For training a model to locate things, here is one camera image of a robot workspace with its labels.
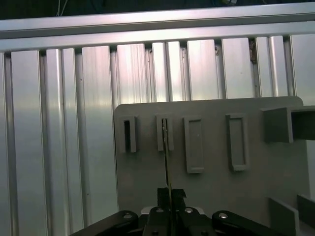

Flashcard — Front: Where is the grey parts rack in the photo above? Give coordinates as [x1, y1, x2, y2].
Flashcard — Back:
[113, 96, 315, 236]

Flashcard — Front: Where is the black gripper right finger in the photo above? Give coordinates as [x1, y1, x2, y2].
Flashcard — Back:
[172, 188, 288, 236]

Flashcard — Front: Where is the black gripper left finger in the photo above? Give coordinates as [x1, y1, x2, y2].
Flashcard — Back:
[70, 187, 172, 236]

